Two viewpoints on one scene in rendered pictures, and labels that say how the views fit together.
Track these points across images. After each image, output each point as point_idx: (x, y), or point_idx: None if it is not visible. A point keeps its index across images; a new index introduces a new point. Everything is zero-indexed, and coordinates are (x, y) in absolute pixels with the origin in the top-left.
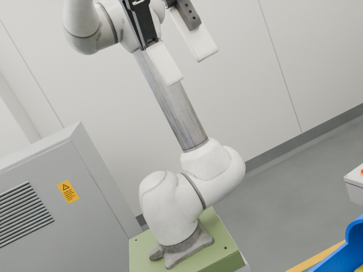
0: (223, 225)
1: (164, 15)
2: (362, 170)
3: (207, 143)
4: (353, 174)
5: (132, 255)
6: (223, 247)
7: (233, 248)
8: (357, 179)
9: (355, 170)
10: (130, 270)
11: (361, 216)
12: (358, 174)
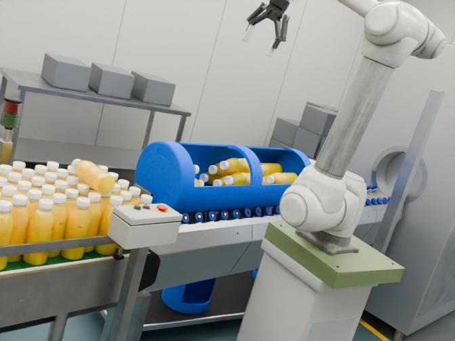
0: (303, 268)
1: (365, 34)
2: (166, 207)
3: (312, 164)
4: (174, 213)
5: (378, 252)
6: (282, 226)
7: (273, 223)
8: (172, 209)
9: (170, 214)
10: (363, 242)
11: (187, 158)
12: (169, 212)
